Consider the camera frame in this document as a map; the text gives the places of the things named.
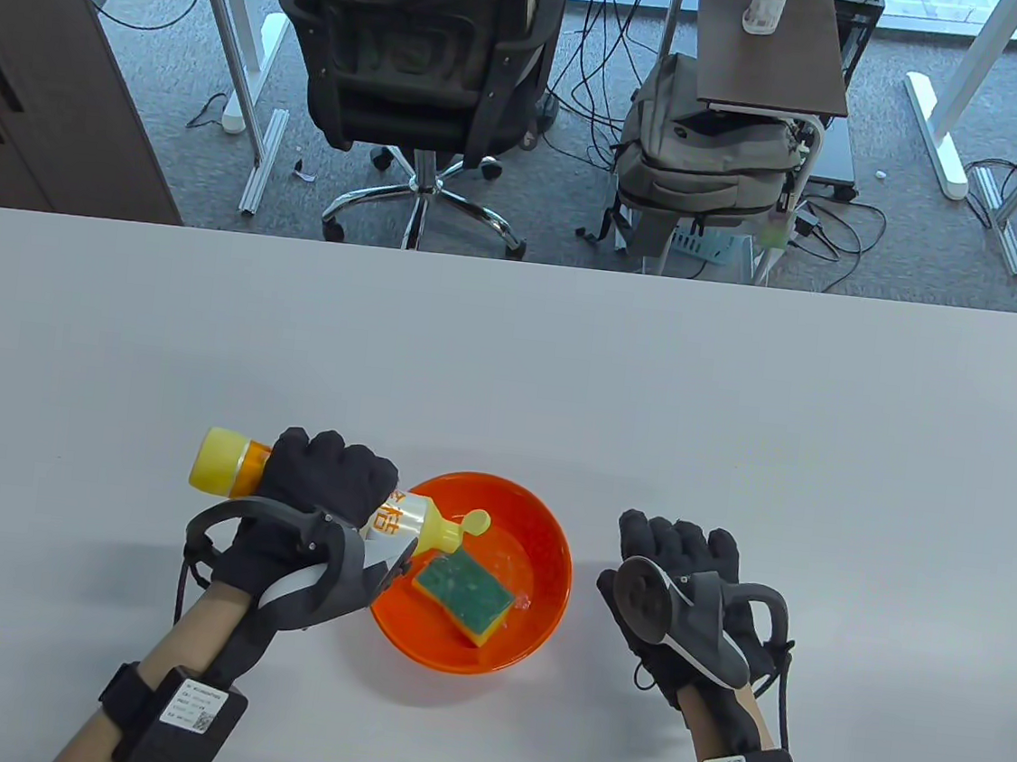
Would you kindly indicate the person's right hand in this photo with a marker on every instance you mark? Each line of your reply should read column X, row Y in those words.
column 682, row 544

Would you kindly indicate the person's left hand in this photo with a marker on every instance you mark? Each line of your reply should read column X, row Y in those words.
column 299, row 477

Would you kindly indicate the person's right middle finger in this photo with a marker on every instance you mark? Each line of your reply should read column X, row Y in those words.
column 666, row 539

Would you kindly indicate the person's left thumb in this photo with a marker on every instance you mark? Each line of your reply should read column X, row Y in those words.
column 396, row 569

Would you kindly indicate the person's right little finger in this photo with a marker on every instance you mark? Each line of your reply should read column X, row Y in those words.
column 723, row 556

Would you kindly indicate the person's right thumb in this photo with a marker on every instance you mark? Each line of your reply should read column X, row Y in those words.
column 611, row 596

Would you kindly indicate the yellow dish soap bottle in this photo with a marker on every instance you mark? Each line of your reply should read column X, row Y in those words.
column 227, row 463

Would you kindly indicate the person's right forearm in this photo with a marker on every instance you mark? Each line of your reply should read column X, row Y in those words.
column 722, row 721

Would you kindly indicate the person's left forearm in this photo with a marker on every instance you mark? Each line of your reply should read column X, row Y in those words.
column 182, row 637

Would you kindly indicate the green and yellow sponge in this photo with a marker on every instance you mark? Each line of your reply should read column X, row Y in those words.
column 464, row 587

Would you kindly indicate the grey controller on left glove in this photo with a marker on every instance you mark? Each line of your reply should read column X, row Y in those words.
column 325, row 575

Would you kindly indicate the grey controller on glove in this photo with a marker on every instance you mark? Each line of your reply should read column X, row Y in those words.
column 325, row 575
column 700, row 628

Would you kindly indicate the grey controller on right glove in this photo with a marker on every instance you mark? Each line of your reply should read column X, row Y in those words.
column 700, row 628

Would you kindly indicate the orange plastic bowl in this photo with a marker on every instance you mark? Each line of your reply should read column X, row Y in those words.
column 536, row 547

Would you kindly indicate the light blue plastic basket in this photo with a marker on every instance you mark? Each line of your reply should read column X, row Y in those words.
column 709, row 243

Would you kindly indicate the grey backpack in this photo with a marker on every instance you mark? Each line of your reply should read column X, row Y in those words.
column 704, row 161

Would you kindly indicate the aluminium profile bar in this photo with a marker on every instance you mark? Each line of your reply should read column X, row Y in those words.
column 264, row 160
column 1002, row 224

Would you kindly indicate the black office chair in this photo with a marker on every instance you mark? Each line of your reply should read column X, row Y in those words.
column 390, row 128

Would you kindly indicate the dark brown side table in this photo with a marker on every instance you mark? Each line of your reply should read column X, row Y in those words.
column 770, row 54

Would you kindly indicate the white desk leg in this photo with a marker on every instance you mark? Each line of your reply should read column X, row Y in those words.
column 229, row 16
column 957, row 92

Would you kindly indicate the black computer tower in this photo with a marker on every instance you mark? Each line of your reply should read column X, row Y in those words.
column 858, row 36

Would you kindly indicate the brown wooden cabinet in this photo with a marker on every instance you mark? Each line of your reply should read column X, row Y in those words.
column 41, row 78

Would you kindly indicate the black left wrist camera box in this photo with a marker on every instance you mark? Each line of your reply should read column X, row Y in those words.
column 182, row 719

